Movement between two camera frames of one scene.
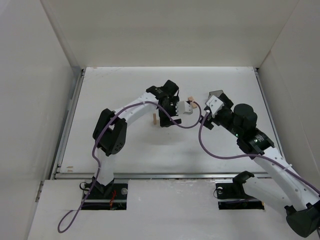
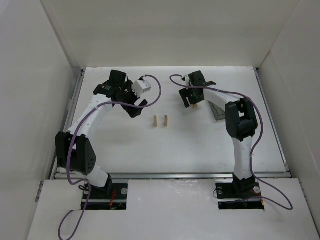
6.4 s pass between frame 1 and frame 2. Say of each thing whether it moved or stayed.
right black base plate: stayed
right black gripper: moved
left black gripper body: moved
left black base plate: stayed
